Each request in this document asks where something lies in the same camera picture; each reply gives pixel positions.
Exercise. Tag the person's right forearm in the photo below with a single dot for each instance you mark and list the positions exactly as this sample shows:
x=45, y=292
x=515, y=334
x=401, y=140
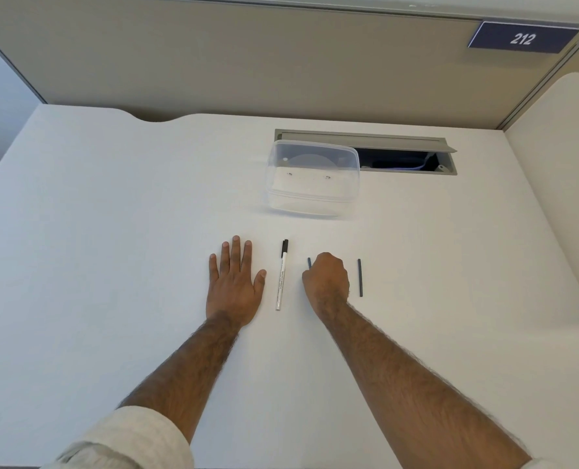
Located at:
x=416, y=390

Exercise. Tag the dark blue sign plate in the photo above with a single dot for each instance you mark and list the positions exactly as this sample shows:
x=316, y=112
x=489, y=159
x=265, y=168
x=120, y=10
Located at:
x=523, y=38

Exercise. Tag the clear plastic container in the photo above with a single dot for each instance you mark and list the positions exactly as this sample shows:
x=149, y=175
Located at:
x=313, y=183

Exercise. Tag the person's left middle finger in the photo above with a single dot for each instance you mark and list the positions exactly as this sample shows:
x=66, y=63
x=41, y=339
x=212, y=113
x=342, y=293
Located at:
x=235, y=252

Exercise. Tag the white rolled shirt sleeve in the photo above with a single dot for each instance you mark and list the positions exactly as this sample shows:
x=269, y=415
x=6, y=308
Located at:
x=133, y=442

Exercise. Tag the person's left hand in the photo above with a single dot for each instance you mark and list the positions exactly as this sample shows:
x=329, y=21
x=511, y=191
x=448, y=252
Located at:
x=233, y=293

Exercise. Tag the white marker pen black cap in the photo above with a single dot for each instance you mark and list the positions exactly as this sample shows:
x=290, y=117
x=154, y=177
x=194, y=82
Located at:
x=281, y=280

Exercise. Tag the person's right thumb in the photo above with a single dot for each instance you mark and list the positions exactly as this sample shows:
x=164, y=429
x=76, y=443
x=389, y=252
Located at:
x=306, y=280

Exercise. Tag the person's left little finger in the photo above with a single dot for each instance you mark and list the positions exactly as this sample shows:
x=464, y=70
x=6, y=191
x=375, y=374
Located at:
x=214, y=267

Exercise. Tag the person's right hand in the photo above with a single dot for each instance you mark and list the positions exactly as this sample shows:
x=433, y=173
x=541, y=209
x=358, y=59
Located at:
x=326, y=283

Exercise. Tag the person's left thumb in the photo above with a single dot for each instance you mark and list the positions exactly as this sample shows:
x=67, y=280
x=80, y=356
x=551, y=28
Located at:
x=259, y=282

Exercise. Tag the person's left forearm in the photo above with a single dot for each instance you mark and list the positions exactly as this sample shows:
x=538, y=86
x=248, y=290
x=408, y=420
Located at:
x=187, y=380

